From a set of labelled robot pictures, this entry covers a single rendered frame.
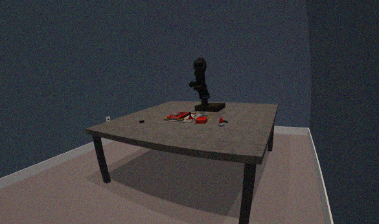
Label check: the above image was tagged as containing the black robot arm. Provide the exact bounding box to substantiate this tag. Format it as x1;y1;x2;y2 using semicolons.
189;58;210;106

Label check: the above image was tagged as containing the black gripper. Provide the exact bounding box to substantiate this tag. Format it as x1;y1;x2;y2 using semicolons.
194;77;207;99

